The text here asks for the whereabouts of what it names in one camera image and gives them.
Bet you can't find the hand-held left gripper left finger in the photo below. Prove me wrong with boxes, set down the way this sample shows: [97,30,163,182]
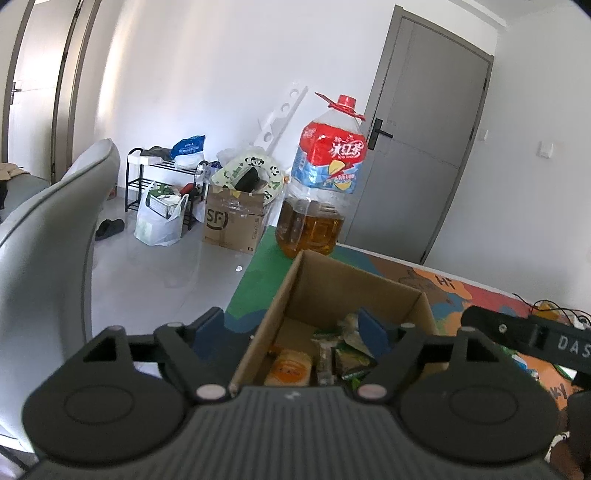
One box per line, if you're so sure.
[69,306,232,402]

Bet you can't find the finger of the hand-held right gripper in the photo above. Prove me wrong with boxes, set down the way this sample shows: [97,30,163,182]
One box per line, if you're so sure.
[460,304,536,359]

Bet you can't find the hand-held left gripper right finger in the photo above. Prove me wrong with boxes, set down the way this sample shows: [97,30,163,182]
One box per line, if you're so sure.
[356,308,509,402]

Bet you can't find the green snack packet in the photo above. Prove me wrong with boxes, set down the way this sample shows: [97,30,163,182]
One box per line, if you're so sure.
[334,344,378,382]

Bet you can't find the small clear brown snack packet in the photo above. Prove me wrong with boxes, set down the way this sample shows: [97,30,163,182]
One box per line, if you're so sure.
[311,336,339,387]

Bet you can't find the orange cake packet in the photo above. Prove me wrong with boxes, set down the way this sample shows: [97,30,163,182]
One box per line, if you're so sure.
[264,348,311,387]

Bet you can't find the colourful cat print table mat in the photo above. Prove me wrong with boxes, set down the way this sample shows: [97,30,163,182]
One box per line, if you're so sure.
[225,225,591,418]

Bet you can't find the brown cardboard box with logo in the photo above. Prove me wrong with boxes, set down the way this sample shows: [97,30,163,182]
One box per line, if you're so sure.
[202,182,278,256]

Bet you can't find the white plastic shopping bag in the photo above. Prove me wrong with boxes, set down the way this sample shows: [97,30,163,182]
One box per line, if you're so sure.
[134,180,190,247]

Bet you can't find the black slippers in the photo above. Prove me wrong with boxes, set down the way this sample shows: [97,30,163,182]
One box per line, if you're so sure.
[94,218,127,242]

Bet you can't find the large cooking oil bottle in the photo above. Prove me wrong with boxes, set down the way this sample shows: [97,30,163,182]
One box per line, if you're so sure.
[275,92,369,260]

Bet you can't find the panda print bag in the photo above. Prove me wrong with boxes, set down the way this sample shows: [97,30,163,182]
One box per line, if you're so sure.
[209,154,286,205]

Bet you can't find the black shoe rack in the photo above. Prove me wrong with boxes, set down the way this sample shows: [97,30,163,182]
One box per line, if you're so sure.
[125,147,209,232]

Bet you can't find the grey chair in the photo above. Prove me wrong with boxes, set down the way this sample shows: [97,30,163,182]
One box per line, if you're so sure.
[0,138,122,456]

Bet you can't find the blue plastic bag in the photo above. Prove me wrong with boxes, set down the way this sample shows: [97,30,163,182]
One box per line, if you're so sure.
[170,135,208,169]

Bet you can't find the white board with holes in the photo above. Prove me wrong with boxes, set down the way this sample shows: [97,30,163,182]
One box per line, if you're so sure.
[256,82,308,154]

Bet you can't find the grey sofa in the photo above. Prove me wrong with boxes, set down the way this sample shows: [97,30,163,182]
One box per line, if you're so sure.
[0,161,51,223]

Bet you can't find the grey framed side door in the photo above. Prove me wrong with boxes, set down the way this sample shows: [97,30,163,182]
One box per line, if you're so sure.
[0,0,36,168]

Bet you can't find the long black looped cable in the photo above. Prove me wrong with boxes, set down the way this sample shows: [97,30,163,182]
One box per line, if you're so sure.
[512,294,591,331]

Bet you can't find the black door handle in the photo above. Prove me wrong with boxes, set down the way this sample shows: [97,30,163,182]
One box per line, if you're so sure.
[368,118,394,150]

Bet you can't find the grey door frame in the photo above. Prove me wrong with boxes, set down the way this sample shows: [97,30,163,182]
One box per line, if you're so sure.
[50,0,103,186]

